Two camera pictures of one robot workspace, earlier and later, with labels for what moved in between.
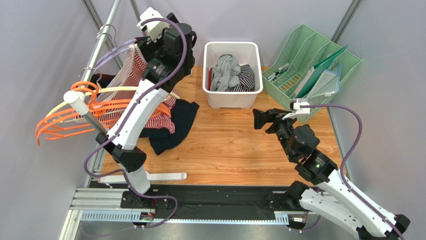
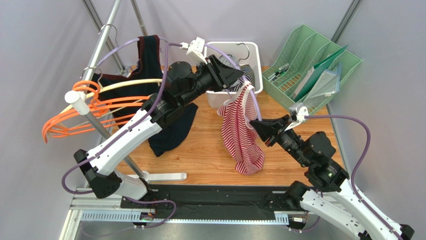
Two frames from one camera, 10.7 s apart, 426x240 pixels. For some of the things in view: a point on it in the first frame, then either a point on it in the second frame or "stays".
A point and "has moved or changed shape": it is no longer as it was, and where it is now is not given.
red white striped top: x=107 y=110 -> x=241 y=138
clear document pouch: x=328 y=83 stays
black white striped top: x=246 y=76 stays
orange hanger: x=81 y=115 has moved or changed shape
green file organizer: x=308 y=67 stays
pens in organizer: x=277 y=74 stays
